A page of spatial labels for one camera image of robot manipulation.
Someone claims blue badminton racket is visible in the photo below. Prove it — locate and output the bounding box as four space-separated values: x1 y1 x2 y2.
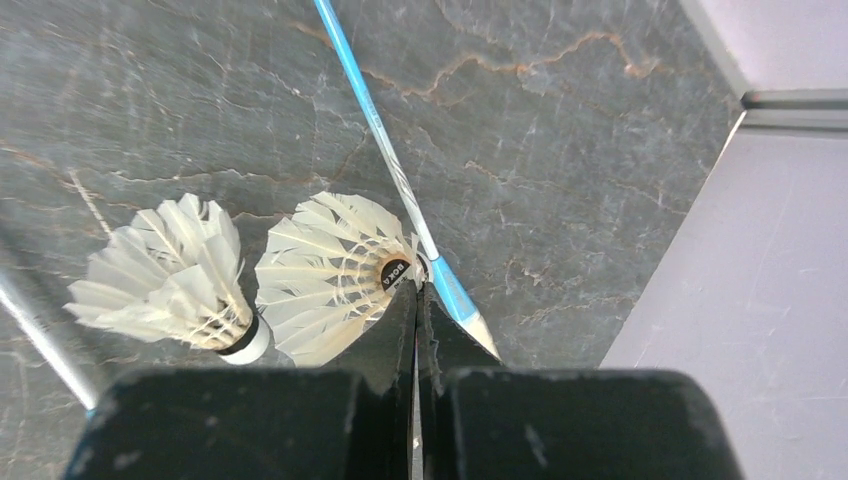
1 276 99 417
314 0 500 358

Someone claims shuttlecock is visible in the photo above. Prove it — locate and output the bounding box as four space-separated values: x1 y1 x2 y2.
64 193 271 366
255 191 429 367

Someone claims front blue badminton racket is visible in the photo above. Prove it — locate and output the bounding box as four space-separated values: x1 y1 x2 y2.
1 276 99 417

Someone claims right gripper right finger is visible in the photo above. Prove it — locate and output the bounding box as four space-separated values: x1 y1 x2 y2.
416 284 743 479

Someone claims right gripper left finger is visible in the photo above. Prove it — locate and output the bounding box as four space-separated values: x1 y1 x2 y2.
65 281 418 479

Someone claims rear blue badminton racket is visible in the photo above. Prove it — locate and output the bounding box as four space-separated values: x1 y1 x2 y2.
314 0 500 358

